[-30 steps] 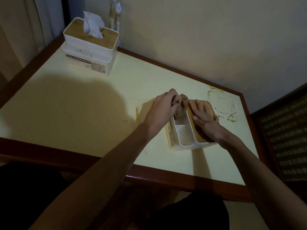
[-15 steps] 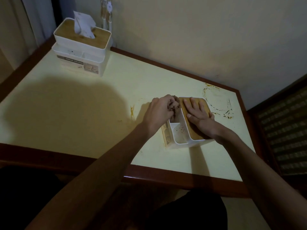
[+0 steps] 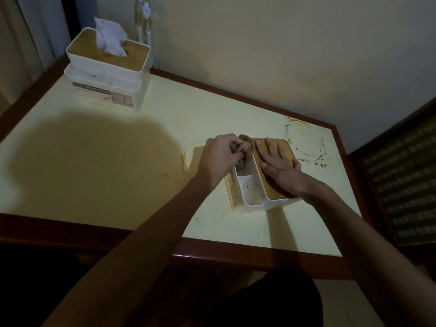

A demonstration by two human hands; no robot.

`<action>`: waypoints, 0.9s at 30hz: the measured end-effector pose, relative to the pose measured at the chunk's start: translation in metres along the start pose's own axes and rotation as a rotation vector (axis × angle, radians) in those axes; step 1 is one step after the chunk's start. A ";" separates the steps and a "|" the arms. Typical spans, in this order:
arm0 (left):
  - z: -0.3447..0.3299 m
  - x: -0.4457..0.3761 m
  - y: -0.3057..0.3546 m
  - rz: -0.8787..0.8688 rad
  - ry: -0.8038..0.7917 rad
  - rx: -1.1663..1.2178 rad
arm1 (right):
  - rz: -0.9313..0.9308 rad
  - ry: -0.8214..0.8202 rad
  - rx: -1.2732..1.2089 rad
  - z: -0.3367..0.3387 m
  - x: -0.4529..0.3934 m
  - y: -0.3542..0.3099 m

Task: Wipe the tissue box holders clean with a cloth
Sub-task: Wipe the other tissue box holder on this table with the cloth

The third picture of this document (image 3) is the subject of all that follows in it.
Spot person's left hand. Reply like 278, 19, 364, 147
196, 133, 251, 192

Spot person's right hand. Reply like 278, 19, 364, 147
255, 138, 309, 198

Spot brown wiping cloth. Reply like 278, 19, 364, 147
236, 134, 255, 167

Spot white tissue box wooden lid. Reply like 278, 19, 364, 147
225, 137, 304, 215
63, 27, 152, 111

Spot person's right forearm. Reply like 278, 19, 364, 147
297, 180, 436, 327

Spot person's left forearm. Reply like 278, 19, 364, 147
41, 175, 218, 327

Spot dark woven wooden cabinet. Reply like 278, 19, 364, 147
347, 98, 436, 268

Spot black shorts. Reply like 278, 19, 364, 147
191, 269, 324, 327

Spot hanging beaded white ornament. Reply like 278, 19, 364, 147
133, 0, 154, 67

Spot white tissue paper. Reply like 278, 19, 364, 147
93, 17, 129, 58

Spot beige curtain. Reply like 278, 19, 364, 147
0, 0, 73, 114

